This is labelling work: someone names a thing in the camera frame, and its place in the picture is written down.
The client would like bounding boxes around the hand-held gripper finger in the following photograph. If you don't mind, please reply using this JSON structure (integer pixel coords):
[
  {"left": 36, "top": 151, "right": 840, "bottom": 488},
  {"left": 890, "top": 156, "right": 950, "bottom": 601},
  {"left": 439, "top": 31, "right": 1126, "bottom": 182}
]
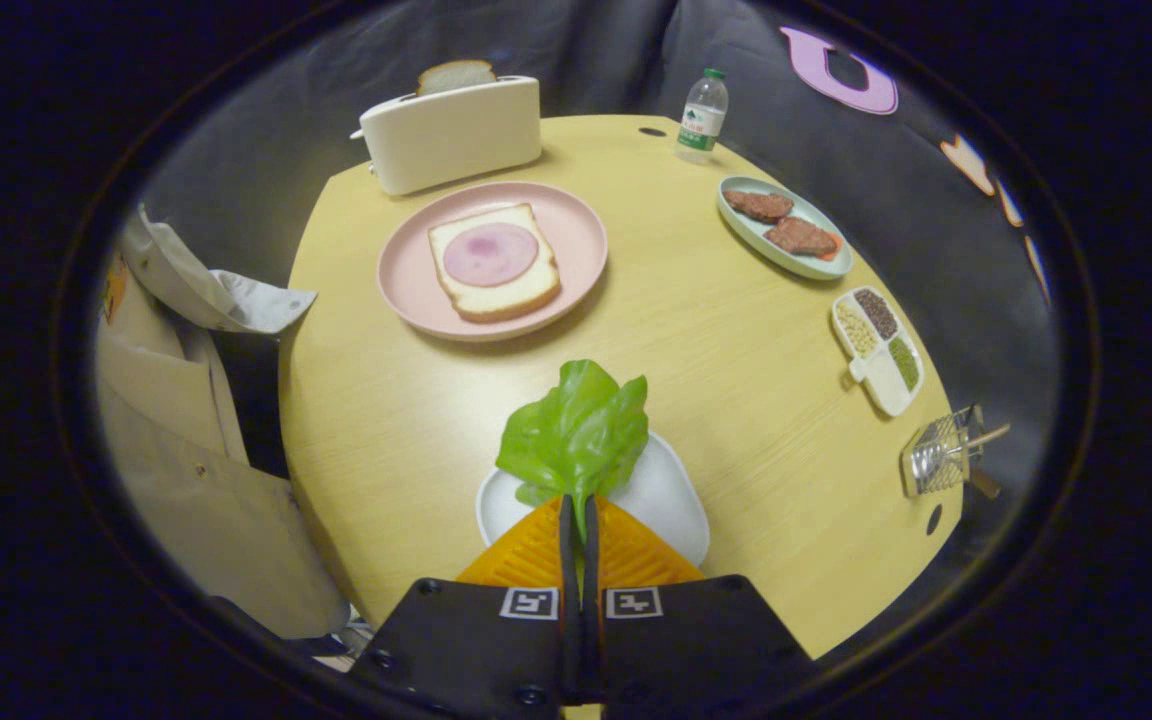
[
  {"left": 348, "top": 494, "right": 582, "bottom": 713},
  {"left": 581, "top": 494, "right": 817, "bottom": 713}
]

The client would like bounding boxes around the green lettuce leaf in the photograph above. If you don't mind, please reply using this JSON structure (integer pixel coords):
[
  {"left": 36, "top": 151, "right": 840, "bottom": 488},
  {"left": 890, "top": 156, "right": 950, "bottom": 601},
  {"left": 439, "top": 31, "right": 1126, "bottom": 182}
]
[{"left": 494, "top": 359, "right": 651, "bottom": 541}]

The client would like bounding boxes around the brown toast slice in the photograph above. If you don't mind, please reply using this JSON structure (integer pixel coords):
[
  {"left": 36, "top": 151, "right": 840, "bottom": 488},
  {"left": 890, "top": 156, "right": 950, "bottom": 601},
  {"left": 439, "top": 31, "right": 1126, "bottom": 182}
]
[{"left": 417, "top": 59, "right": 498, "bottom": 97}]

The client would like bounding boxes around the white plate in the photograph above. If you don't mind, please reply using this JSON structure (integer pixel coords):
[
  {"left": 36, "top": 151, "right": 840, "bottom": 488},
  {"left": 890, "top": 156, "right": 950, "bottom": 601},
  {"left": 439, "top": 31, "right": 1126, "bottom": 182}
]
[{"left": 476, "top": 430, "right": 712, "bottom": 569}]

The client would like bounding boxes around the white bread slice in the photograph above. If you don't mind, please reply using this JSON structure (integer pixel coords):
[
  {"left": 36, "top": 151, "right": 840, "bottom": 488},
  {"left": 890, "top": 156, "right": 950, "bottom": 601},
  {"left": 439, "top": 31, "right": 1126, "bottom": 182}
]
[{"left": 427, "top": 203, "right": 563, "bottom": 323}]

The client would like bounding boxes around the pink ham slice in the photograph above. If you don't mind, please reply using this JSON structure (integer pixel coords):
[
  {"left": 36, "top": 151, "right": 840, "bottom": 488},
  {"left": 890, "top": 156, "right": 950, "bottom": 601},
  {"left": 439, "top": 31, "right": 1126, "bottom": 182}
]
[{"left": 442, "top": 222, "right": 540, "bottom": 288}]

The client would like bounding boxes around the pink round plate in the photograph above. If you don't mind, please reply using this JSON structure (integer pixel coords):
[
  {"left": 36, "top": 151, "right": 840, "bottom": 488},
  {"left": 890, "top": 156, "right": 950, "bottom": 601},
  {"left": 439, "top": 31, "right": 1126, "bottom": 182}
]
[{"left": 376, "top": 181, "right": 609, "bottom": 344}]

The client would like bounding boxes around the white divided condiment dish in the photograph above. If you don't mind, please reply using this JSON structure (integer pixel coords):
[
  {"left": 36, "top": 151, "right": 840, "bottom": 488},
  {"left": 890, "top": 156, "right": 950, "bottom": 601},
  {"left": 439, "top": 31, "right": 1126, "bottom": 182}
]
[{"left": 830, "top": 286, "right": 926, "bottom": 418}]

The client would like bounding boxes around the metal mesh stick holder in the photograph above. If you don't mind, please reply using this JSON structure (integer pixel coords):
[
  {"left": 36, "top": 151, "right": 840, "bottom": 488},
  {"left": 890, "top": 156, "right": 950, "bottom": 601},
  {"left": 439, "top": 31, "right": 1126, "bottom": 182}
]
[{"left": 901, "top": 404, "right": 1012, "bottom": 501}]

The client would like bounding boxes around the pale green oval plate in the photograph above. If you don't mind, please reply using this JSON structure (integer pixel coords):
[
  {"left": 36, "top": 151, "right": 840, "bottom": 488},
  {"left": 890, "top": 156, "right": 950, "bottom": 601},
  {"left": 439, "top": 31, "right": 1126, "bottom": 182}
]
[{"left": 716, "top": 176, "right": 854, "bottom": 281}]

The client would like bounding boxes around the person's beige jacket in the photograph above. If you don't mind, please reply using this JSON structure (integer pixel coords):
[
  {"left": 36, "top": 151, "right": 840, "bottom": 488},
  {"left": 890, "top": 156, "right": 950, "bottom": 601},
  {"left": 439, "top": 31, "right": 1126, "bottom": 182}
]
[{"left": 96, "top": 205, "right": 352, "bottom": 641}]

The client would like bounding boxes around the brown meat piece orange edge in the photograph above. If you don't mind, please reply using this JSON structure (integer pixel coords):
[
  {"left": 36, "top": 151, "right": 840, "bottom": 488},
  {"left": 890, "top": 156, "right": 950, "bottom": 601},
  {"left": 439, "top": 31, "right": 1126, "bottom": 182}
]
[{"left": 763, "top": 216, "right": 844, "bottom": 261}]

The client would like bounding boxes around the cream white toaster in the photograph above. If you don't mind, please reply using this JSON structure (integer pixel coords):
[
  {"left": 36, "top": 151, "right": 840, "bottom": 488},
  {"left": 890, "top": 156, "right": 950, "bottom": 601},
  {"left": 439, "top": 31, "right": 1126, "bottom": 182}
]
[{"left": 350, "top": 75, "right": 544, "bottom": 197}]

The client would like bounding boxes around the clear water bottle green cap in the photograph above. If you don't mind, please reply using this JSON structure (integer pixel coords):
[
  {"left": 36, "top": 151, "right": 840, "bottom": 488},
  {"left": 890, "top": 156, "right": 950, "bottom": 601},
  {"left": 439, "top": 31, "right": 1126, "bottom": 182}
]
[{"left": 674, "top": 68, "right": 730, "bottom": 166}]

